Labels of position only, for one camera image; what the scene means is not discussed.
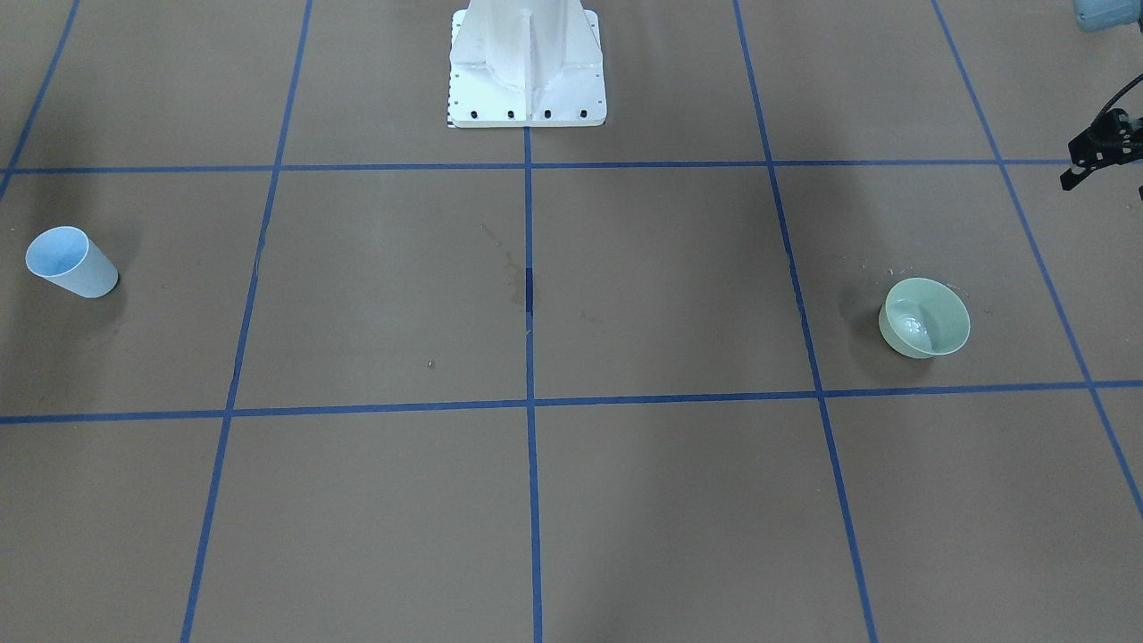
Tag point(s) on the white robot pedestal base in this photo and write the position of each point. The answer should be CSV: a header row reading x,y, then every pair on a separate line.
x,y
526,64

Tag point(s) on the light blue plastic cup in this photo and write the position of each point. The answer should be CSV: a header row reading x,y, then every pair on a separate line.
x,y
66,256

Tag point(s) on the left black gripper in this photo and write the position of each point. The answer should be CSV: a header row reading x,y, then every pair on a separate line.
x,y
1095,150

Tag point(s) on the light green ceramic bowl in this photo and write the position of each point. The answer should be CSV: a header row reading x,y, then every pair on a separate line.
x,y
923,319

